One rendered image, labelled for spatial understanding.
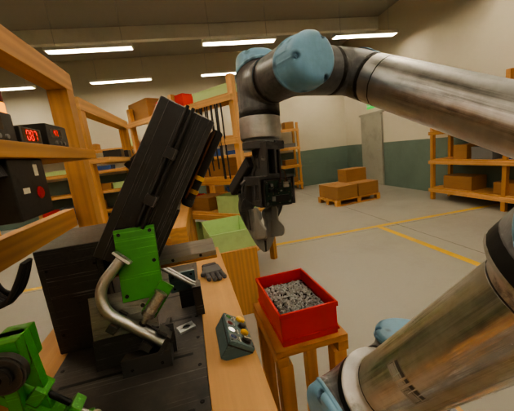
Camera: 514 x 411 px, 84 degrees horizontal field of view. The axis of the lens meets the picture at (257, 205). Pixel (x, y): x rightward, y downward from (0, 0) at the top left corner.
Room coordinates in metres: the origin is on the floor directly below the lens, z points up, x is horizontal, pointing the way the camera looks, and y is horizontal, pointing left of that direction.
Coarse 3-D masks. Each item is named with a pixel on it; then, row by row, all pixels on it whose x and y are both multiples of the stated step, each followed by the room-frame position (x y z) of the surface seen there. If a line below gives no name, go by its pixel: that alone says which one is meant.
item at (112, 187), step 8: (96, 144) 8.58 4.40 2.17; (96, 152) 8.42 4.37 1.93; (104, 168) 8.52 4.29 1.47; (112, 168) 8.64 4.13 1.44; (120, 168) 8.56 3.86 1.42; (48, 176) 8.28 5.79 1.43; (56, 176) 8.21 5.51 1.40; (64, 176) 8.25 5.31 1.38; (104, 184) 8.53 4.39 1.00; (112, 184) 8.66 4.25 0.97; (120, 184) 8.59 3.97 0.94; (104, 192) 8.42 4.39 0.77; (104, 200) 8.71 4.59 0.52; (64, 208) 8.31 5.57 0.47; (72, 208) 8.34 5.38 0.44; (112, 208) 8.59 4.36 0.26; (40, 216) 8.13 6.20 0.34
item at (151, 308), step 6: (156, 294) 0.75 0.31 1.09; (162, 294) 0.75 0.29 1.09; (150, 300) 0.75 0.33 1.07; (156, 300) 0.74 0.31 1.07; (162, 300) 0.75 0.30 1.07; (150, 306) 0.74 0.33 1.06; (156, 306) 0.74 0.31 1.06; (144, 312) 0.73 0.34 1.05; (150, 312) 0.73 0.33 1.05; (156, 312) 0.75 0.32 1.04; (150, 318) 0.73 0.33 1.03
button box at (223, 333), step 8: (224, 320) 0.80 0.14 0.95; (232, 320) 0.81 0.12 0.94; (216, 328) 0.82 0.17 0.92; (224, 328) 0.77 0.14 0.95; (240, 328) 0.78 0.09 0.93; (224, 336) 0.74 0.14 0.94; (240, 336) 0.74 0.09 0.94; (248, 336) 0.76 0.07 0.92; (224, 344) 0.71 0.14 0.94; (232, 344) 0.70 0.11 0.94; (240, 344) 0.70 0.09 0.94; (248, 344) 0.71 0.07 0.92; (224, 352) 0.69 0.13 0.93; (232, 352) 0.69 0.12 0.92; (240, 352) 0.70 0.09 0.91; (248, 352) 0.71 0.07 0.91
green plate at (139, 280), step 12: (132, 228) 0.82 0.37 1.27; (144, 228) 0.83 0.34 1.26; (120, 240) 0.81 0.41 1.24; (132, 240) 0.81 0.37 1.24; (144, 240) 0.82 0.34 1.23; (156, 240) 0.83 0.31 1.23; (120, 252) 0.80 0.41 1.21; (132, 252) 0.80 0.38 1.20; (144, 252) 0.81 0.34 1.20; (156, 252) 0.81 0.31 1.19; (132, 264) 0.79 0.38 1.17; (144, 264) 0.80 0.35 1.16; (156, 264) 0.80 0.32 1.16; (120, 276) 0.78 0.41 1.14; (132, 276) 0.78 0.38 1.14; (144, 276) 0.79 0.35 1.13; (156, 276) 0.79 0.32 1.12; (132, 288) 0.77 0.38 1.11; (144, 288) 0.78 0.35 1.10; (132, 300) 0.76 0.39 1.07
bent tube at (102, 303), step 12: (120, 264) 0.76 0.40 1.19; (108, 276) 0.74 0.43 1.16; (96, 288) 0.73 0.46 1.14; (96, 300) 0.72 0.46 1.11; (108, 300) 0.74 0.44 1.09; (108, 312) 0.72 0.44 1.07; (120, 324) 0.71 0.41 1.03; (132, 324) 0.72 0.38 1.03; (144, 336) 0.71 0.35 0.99; (156, 336) 0.72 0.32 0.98
